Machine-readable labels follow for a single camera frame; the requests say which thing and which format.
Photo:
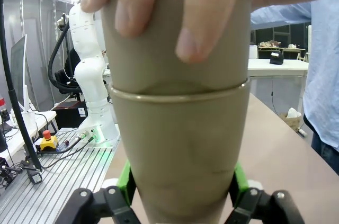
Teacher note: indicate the white power strip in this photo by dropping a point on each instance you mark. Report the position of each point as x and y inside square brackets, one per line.
[302, 132]

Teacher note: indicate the wooden table with clutter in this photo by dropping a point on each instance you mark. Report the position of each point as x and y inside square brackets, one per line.
[280, 49]

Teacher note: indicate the white desk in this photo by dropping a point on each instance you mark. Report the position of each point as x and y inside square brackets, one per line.
[39, 118]

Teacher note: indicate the black clamp device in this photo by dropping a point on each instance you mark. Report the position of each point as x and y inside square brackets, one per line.
[8, 173]

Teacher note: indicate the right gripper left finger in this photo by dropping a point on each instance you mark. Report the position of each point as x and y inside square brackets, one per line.
[124, 181]

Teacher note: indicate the white table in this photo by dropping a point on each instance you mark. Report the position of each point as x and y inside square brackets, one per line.
[275, 69]

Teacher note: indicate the person's left hand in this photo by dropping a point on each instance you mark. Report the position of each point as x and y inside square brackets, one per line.
[209, 9]

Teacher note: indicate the black tripod foot block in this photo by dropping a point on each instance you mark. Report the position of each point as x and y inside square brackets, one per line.
[35, 177]

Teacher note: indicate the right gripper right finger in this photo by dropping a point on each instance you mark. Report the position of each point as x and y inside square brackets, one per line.
[242, 181]

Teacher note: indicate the white computer monitor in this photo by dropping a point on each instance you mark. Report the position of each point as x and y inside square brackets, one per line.
[19, 70]

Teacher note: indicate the black office chair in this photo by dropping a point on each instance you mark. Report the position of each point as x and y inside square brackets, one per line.
[67, 75]

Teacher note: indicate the black controller box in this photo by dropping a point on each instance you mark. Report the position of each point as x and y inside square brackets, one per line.
[70, 114]

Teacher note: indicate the black bag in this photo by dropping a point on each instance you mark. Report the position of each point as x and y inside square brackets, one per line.
[276, 58]

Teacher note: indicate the aluminium slotted base plate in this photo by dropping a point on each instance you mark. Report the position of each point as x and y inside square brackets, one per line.
[53, 189]

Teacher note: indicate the brown paper cup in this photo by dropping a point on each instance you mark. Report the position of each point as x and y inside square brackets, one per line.
[164, 57]
[180, 142]

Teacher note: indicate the black tripod pole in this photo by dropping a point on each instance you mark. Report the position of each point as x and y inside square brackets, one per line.
[16, 102]

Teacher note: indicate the cardboard box with white paper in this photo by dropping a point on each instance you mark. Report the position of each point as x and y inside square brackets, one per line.
[291, 120]

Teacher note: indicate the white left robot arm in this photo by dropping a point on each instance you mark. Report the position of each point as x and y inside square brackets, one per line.
[90, 81]

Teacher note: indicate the yellow red emergency stop button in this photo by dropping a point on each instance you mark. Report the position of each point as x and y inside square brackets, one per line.
[49, 142]

